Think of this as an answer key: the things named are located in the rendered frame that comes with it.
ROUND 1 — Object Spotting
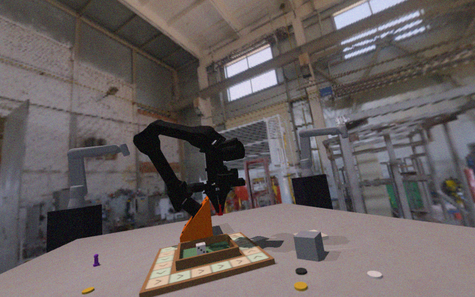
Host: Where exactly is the purple game pawn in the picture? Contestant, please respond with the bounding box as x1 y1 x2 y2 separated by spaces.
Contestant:
93 254 99 267

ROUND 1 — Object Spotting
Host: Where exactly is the yellow flat disc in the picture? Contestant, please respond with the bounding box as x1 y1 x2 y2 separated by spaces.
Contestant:
82 287 94 294
294 282 307 291

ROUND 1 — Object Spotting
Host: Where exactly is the cream flat square tile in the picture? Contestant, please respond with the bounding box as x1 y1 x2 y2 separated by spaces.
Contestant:
293 233 329 240

